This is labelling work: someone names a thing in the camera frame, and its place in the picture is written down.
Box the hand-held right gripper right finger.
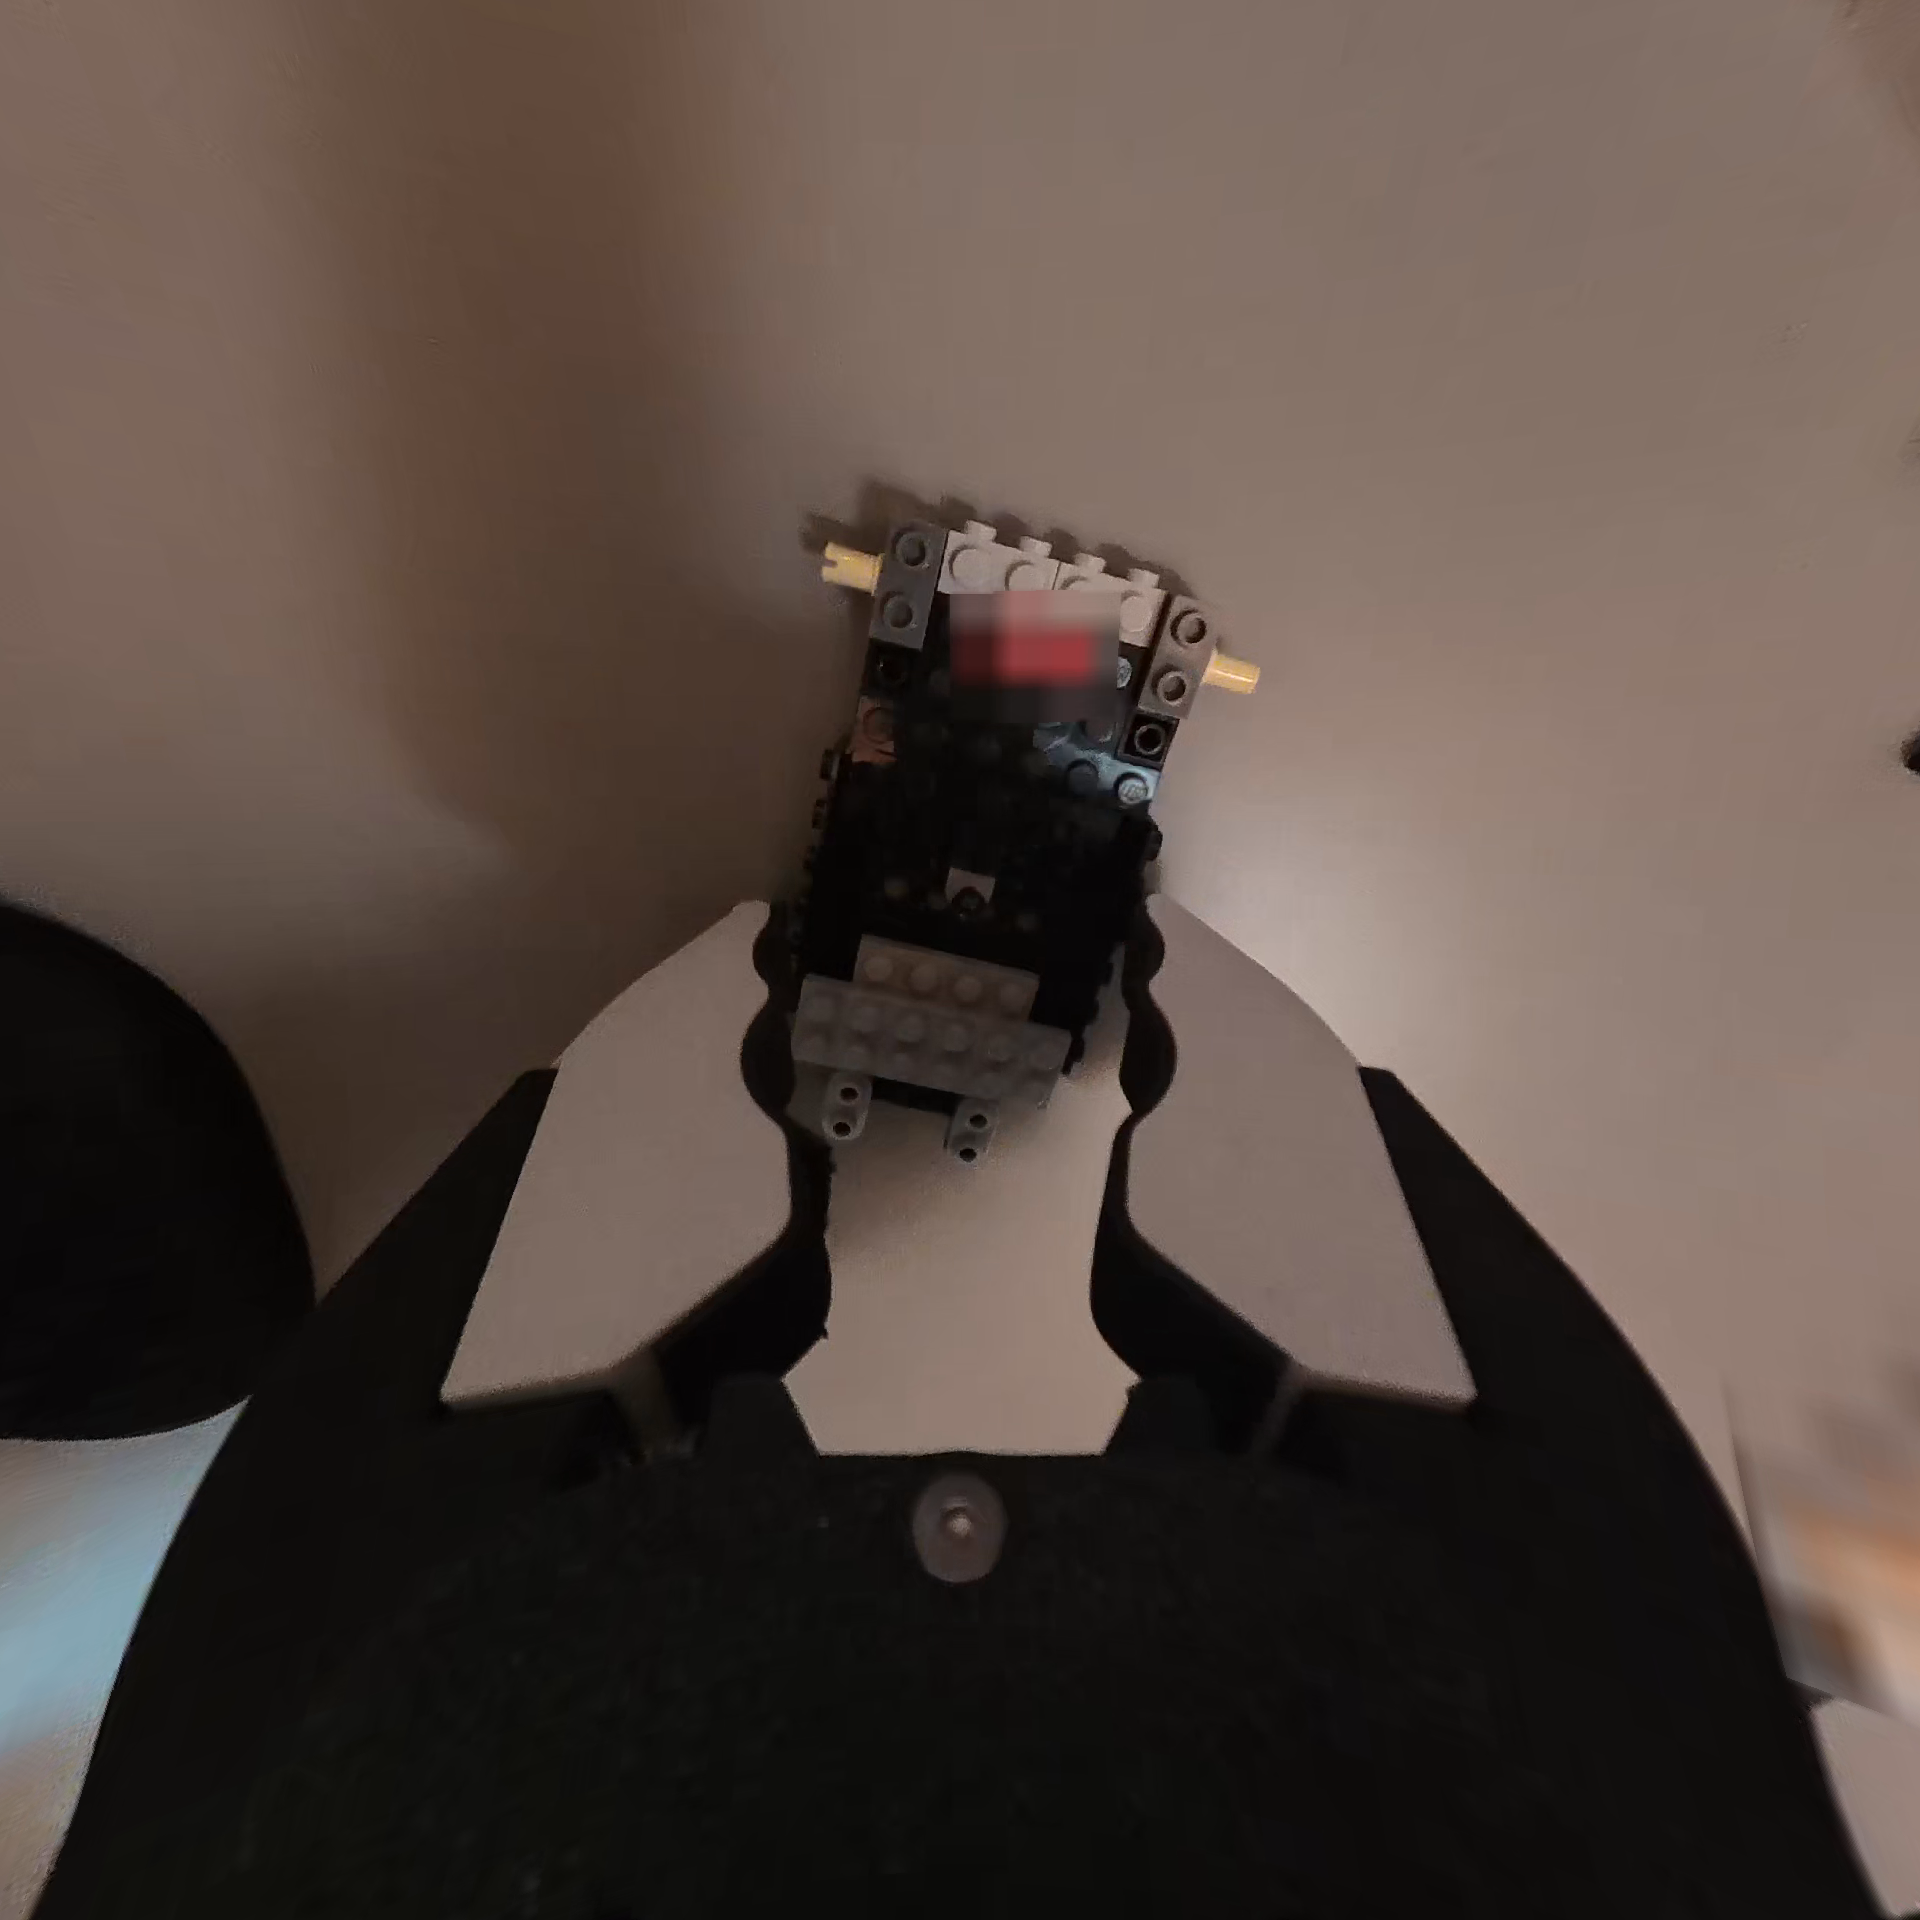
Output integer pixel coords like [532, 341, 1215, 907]
[1090, 899, 1482, 1420]

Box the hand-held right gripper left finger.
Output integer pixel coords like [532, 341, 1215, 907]
[437, 899, 837, 1415]

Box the black brick chassis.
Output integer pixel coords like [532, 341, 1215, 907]
[787, 646, 1169, 1170]

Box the grey axle brick assembly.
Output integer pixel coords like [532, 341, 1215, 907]
[816, 513, 1263, 717]

